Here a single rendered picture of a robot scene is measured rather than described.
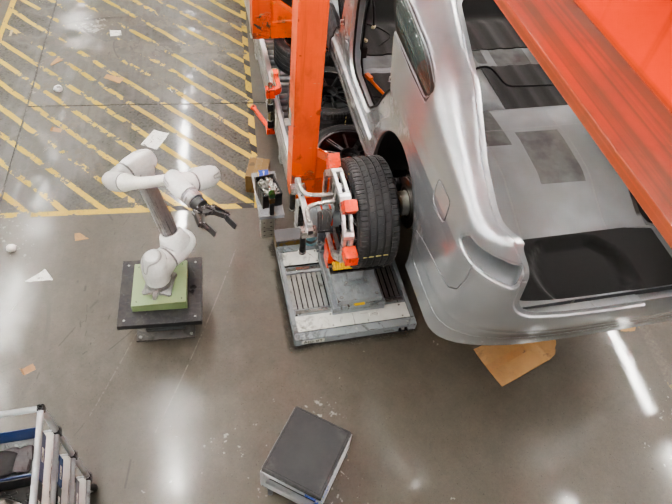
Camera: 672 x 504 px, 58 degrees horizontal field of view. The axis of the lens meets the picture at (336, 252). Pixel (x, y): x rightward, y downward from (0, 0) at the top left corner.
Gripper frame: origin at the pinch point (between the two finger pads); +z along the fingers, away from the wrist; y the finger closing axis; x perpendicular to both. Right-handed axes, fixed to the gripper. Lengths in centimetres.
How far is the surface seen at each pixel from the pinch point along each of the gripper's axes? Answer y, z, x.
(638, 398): -199, 213, -33
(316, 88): -93, -41, 41
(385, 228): -85, 40, 7
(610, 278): -158, 146, 35
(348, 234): -73, 28, -5
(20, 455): 91, 10, -93
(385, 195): -88, 29, 20
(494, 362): -158, 131, -60
